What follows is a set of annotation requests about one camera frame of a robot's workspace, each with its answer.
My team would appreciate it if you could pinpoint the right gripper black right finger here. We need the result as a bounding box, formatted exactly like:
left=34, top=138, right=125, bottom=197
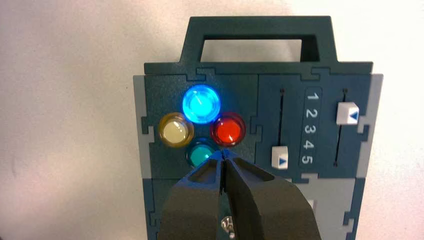
left=223, top=149, right=323, bottom=240

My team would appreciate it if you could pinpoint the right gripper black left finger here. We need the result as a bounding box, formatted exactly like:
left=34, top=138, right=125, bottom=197
left=157, top=151, right=223, bottom=240

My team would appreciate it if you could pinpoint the teal round push button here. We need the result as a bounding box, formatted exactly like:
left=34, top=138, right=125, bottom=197
left=185, top=138, right=218, bottom=169

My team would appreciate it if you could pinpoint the metal toggle switch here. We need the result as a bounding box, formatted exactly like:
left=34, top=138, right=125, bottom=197
left=221, top=214, right=235, bottom=240

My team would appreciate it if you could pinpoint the red round push button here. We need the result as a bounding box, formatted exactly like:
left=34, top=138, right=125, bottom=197
left=209, top=111, right=247, bottom=148

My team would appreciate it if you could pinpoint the yellow round push button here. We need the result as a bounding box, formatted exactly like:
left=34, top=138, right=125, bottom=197
left=158, top=111, right=195, bottom=149

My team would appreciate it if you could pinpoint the white slider knob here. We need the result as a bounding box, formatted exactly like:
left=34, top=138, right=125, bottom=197
left=271, top=145, right=289, bottom=171
left=336, top=101, right=361, bottom=126

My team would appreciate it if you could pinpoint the dark teal grey control box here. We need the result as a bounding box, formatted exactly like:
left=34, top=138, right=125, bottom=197
left=132, top=15, right=384, bottom=240

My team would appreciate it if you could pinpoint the blue round push button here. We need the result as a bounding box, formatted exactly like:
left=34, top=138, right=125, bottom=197
left=181, top=84, right=222, bottom=125

